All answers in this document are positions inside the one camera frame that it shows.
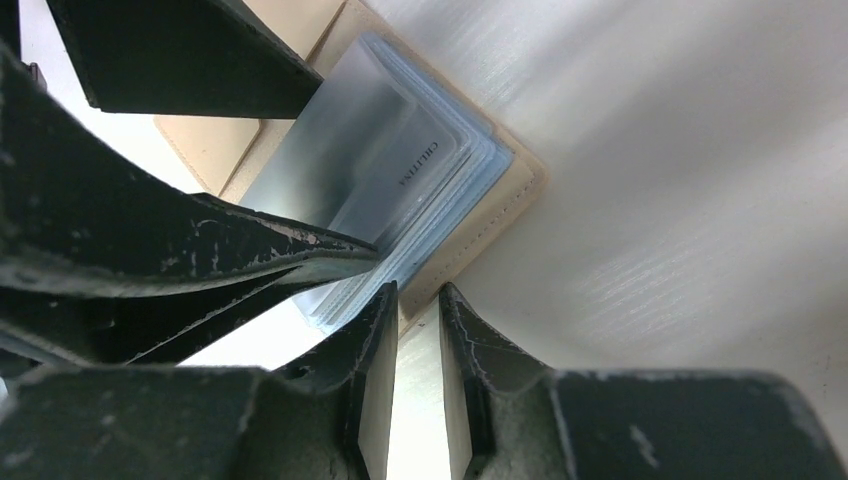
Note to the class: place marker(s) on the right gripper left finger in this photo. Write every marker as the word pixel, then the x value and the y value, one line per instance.
pixel 324 415

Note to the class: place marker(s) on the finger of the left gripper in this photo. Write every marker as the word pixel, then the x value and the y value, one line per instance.
pixel 102 263
pixel 191 58

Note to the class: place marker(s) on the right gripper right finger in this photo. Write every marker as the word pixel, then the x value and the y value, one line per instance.
pixel 510 416

